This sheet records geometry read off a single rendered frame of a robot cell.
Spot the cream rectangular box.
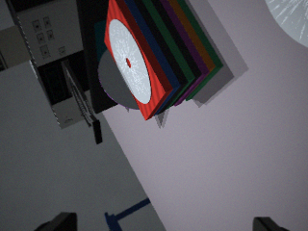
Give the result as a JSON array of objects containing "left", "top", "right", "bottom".
[{"left": 0, "top": 25, "right": 32, "bottom": 71}]

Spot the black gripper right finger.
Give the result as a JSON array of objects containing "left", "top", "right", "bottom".
[{"left": 252, "top": 217, "right": 290, "bottom": 231}]

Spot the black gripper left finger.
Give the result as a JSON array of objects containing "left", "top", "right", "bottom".
[{"left": 34, "top": 212, "right": 77, "bottom": 231}]

